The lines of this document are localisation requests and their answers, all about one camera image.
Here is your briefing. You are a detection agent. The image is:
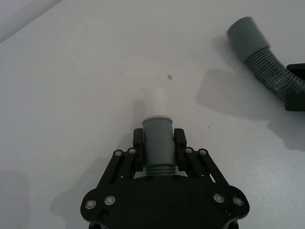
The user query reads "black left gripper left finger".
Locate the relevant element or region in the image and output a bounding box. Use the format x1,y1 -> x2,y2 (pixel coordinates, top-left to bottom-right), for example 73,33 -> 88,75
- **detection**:
107,128 -> 146,186

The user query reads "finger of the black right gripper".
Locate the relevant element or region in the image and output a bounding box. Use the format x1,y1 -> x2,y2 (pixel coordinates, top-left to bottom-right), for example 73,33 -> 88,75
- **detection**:
284,91 -> 305,112
286,62 -> 305,76

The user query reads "grey pipe fitting white end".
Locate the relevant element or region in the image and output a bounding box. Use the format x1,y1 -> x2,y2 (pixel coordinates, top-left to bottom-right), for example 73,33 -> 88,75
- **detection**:
142,88 -> 176,177

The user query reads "grey corrugated hose with cuff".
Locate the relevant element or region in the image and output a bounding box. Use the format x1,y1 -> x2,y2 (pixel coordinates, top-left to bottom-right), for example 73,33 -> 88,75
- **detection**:
226,16 -> 305,102

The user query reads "white table cloth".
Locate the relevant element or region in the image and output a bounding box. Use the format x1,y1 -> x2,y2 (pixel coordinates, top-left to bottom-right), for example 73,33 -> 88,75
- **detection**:
0,0 -> 305,229

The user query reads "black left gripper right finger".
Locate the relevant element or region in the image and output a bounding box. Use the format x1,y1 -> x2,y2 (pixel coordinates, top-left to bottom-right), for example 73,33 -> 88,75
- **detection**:
173,128 -> 224,184

